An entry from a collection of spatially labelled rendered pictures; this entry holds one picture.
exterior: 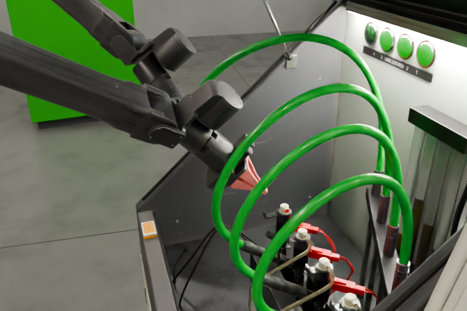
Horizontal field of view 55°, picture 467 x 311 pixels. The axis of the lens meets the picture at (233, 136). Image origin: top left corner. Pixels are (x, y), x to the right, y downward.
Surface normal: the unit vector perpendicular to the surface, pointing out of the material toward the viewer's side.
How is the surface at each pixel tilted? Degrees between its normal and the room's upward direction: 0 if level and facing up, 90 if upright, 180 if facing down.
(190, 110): 56
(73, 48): 90
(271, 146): 90
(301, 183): 90
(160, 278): 0
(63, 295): 0
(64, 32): 90
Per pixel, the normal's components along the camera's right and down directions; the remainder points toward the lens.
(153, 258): 0.00, -0.90
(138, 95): 0.66, -0.61
